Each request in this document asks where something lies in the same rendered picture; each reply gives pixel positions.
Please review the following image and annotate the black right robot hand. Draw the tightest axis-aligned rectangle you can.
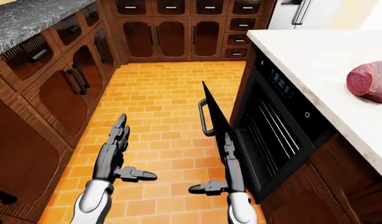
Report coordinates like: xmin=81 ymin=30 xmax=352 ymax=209
xmin=188 ymin=132 xmax=248 ymax=197

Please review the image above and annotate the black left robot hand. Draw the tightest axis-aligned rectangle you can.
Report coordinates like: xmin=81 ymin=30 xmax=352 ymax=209
xmin=93 ymin=113 xmax=158 ymax=184

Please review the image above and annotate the black oven door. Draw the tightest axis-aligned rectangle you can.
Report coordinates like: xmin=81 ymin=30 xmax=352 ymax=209
xmin=198 ymin=80 xmax=234 ymax=166

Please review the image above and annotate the metal dishwasher rack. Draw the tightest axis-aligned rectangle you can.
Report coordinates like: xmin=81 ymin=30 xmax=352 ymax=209
xmin=239 ymin=97 xmax=301 ymax=179

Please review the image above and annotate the brown arched cabinet door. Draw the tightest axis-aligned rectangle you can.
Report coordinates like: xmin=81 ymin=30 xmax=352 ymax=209
xmin=155 ymin=19 xmax=190 ymax=60
xmin=20 ymin=67 xmax=94 ymax=147
xmin=190 ymin=19 xmax=225 ymax=60
xmin=118 ymin=19 xmax=156 ymax=60
xmin=90 ymin=27 xmax=118 ymax=82
xmin=70 ymin=43 xmax=107 ymax=107
xmin=0 ymin=92 xmax=75 ymax=222

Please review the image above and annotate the black built-in oven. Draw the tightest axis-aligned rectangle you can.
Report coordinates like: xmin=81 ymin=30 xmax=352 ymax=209
xmin=230 ymin=49 xmax=340 ymax=204

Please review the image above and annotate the dark wooden island cabinet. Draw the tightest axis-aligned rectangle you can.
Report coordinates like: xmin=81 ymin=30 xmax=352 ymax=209
xmin=259 ymin=133 xmax=382 ymax=224

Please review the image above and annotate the small brown wooden drawer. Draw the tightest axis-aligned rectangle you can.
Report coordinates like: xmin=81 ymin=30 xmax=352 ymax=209
xmin=228 ymin=0 xmax=264 ymax=17
xmin=152 ymin=0 xmax=188 ymax=17
xmin=224 ymin=32 xmax=257 ymax=48
xmin=226 ymin=16 xmax=259 ymax=33
xmin=83 ymin=1 xmax=102 ymax=28
xmin=115 ymin=0 xmax=149 ymax=17
xmin=221 ymin=47 xmax=253 ymax=60
xmin=0 ymin=33 xmax=56 ymax=82
xmin=191 ymin=0 xmax=226 ymax=17
xmin=52 ymin=13 xmax=86 ymax=47

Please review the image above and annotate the red meat chunk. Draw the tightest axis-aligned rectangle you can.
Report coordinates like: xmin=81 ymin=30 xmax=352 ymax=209
xmin=346 ymin=60 xmax=382 ymax=105

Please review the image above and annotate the white refrigerator with handle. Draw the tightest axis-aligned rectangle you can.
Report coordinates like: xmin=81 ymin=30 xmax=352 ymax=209
xmin=268 ymin=0 xmax=335 ymax=30

